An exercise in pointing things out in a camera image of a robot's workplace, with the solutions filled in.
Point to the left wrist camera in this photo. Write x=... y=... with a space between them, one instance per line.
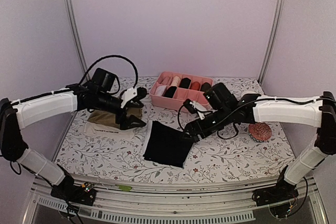
x=128 y=95

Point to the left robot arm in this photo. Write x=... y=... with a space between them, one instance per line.
x=89 y=94

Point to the red rolled underwear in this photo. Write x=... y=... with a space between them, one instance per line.
x=195 y=86

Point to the red patterned bowl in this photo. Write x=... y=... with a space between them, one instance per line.
x=260 y=132

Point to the olive rolled underwear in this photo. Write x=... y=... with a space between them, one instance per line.
x=205 y=87

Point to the white bowl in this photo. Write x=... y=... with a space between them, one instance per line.
x=249 y=93

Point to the black rolled underwear front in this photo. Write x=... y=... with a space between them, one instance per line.
x=169 y=93

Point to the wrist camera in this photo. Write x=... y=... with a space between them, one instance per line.
x=128 y=95
x=198 y=108

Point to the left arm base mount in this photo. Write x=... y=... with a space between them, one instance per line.
x=84 y=194

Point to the beige rolled underwear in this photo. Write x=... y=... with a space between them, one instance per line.
x=175 y=81

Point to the left aluminium frame post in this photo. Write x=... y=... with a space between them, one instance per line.
x=75 y=34

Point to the black rolled underwear back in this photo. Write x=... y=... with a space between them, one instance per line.
x=185 y=83

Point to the floral table mat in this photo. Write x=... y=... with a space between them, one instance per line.
x=225 y=156

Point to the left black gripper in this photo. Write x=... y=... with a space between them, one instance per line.
x=126 y=124

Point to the right aluminium frame post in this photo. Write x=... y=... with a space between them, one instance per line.
x=271 y=41

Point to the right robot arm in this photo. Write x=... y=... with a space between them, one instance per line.
x=253 y=108

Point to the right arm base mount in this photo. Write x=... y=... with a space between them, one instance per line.
x=281 y=191

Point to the white folded cloth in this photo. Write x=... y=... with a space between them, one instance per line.
x=160 y=90

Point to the pink folded cloth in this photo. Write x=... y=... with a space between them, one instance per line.
x=166 y=81

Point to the aluminium front rail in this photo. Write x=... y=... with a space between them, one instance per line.
x=225 y=202

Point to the green tape scrap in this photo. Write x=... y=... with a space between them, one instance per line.
x=125 y=188

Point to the black rolled underwear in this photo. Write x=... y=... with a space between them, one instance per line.
x=169 y=93
x=185 y=83

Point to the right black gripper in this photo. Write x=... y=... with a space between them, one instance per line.
x=203 y=132

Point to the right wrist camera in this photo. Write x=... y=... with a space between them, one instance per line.
x=198 y=108

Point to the khaki underwear cream waistband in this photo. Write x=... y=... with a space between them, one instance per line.
x=103 y=124

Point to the pink divided storage box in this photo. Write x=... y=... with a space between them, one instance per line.
x=180 y=94

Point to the black underwear white trim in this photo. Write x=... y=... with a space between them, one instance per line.
x=163 y=145

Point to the aluminium frame post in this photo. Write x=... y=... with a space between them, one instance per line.
x=75 y=34
x=271 y=41

